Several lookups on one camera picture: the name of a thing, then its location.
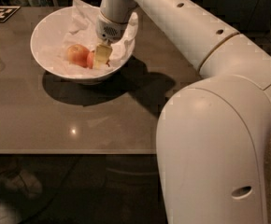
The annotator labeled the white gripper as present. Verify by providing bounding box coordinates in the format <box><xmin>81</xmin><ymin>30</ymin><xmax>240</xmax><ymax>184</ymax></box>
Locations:
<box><xmin>93</xmin><ymin>11</ymin><xmax>130</xmax><ymax>69</ymax></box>

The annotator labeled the red apple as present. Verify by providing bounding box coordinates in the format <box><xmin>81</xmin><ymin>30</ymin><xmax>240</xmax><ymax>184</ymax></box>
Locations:
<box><xmin>66</xmin><ymin>44</ymin><xmax>90</xmax><ymax>67</ymax></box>
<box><xmin>86</xmin><ymin>51</ymin><xmax>102</xmax><ymax>69</ymax></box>

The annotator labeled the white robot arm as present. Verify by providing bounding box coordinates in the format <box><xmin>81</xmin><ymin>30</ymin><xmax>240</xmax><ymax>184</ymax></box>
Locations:
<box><xmin>96</xmin><ymin>0</ymin><xmax>271</xmax><ymax>224</ymax></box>

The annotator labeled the white ceramic bowl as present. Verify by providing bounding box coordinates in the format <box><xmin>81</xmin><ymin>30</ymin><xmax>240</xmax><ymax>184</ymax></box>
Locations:
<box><xmin>30</xmin><ymin>6</ymin><xmax>136</xmax><ymax>86</ymax></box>

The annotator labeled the crumpled white paper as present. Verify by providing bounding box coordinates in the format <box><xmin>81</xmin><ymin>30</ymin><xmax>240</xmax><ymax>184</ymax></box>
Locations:
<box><xmin>39</xmin><ymin>0</ymin><xmax>138</xmax><ymax>80</ymax></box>

